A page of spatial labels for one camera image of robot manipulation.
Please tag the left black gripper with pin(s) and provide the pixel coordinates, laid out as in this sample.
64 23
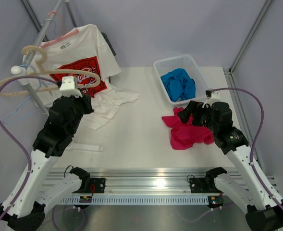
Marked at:
86 99

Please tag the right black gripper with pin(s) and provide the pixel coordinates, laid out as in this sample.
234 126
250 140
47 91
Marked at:
192 107

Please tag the wooden clothes hanger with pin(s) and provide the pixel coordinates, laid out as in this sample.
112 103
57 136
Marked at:
42 71

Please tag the pink magenta t shirt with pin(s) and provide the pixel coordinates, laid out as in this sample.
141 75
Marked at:
184 136

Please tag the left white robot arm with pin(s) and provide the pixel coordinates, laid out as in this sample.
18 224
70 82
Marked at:
25 208

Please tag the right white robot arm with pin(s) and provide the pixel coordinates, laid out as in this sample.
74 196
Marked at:
261 204

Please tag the white coca cola t shirt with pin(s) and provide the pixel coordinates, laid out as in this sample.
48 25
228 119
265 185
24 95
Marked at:
85 49

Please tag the dark grey t shirt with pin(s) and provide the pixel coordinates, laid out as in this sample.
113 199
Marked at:
109 43

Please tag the blue cloth in basket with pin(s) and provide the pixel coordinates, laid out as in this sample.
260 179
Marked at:
179 85

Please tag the white plastic basket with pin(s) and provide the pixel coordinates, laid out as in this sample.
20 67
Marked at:
186 62

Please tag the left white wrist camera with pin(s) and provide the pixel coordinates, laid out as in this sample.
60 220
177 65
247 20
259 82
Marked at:
69 87

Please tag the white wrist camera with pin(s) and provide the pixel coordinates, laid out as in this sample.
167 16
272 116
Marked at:
69 87
212 97

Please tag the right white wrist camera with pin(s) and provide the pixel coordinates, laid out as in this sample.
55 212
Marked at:
212 97

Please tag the blue wire hanger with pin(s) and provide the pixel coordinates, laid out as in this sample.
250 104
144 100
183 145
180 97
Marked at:
41 87

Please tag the metal clothes rack rail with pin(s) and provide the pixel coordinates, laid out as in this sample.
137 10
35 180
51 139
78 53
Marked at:
29 57

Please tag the pink wire hanger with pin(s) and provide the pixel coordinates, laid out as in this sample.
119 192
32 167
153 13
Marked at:
64 34

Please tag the aluminium mounting rail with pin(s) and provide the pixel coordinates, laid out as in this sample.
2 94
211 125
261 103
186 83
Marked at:
154 181

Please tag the white slotted cable duct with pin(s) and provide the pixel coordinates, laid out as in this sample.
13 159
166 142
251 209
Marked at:
135 200

